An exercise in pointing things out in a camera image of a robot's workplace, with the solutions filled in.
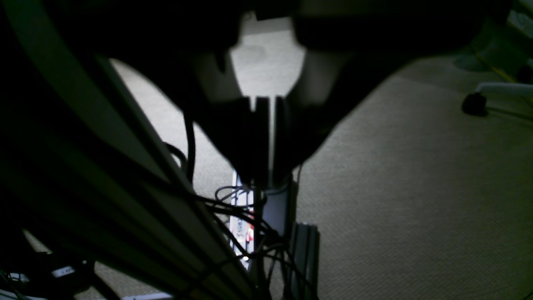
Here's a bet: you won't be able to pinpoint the office chair base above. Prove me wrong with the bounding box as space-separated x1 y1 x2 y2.
461 82 533 121

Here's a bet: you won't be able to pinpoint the aluminium frame post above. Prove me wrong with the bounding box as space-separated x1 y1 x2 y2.
286 222 320 300

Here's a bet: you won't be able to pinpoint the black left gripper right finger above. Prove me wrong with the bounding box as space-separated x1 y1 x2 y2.
273 51 400 185

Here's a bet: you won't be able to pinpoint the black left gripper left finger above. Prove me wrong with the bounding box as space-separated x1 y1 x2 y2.
183 54 269 188

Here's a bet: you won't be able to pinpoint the tangled black cables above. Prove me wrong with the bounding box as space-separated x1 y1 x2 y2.
162 112 317 300

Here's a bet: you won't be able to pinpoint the white power strip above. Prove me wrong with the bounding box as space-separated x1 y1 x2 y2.
229 171 255 253

